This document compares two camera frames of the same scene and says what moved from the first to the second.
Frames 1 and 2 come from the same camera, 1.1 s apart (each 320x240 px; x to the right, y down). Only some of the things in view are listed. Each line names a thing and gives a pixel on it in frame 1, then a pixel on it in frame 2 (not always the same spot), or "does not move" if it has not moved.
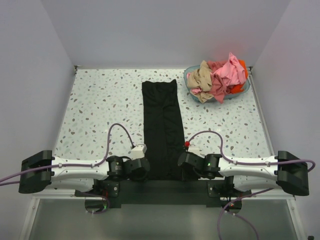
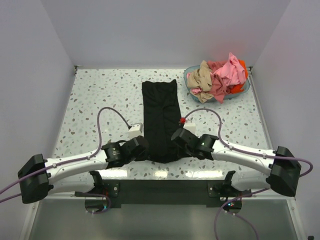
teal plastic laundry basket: [230, 96] does not move
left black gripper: [141, 177] -> [144, 156]
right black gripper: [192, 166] -> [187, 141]
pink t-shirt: [225, 74] does not move
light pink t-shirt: [196, 90] does not move
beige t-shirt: [201, 78] does not move
